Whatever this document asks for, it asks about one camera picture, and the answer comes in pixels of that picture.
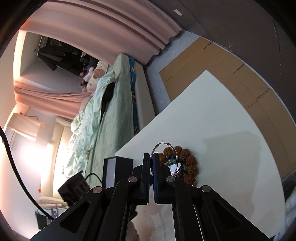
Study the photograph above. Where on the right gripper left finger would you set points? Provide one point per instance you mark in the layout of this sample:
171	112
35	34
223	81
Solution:
102	214

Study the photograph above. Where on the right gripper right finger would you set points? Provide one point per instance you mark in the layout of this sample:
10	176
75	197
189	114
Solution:
200	213

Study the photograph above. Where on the black square jewelry box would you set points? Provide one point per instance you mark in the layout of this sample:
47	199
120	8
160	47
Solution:
116	169

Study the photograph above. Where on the butterfly hoop earring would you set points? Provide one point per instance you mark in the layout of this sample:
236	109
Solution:
170	157

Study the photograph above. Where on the pale green duvet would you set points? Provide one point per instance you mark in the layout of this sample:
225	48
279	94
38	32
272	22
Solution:
85	127

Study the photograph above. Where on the green bed blanket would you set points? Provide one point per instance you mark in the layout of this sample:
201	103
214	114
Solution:
116	126

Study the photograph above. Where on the pink curtain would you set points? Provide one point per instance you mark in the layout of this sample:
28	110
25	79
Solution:
105	29
64	104

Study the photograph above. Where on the black garment on bed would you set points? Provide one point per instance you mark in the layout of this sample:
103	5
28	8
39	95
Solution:
107	97

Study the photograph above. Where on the teddy bear print pillow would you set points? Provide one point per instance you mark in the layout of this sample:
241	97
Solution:
94	75

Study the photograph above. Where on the flat brown cardboard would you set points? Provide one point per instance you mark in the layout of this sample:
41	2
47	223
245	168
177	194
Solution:
259	100

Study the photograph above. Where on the dark hanging clothes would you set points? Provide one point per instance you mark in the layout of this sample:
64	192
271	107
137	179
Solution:
59	54

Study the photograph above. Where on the white wall socket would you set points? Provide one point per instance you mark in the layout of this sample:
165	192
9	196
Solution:
178	12

